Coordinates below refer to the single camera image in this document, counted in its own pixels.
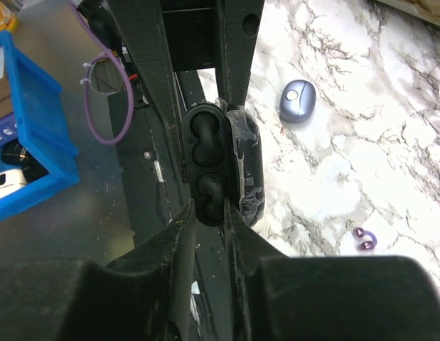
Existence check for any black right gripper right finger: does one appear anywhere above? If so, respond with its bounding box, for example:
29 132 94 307
223 203 440 340

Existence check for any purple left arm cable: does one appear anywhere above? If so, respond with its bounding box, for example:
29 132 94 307
66 0 136 146

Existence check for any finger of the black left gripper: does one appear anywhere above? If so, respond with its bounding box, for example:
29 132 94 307
108 1 186 182
215 0 264 107

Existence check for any black earbud charging case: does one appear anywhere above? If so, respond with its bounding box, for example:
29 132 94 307
183 100 265 227

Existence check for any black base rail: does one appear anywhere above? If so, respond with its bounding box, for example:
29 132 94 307
105 67 242 341

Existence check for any blue plastic tray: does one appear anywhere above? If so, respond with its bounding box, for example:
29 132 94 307
0 31 80 221

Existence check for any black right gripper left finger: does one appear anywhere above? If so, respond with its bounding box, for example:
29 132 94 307
0 202 196 340

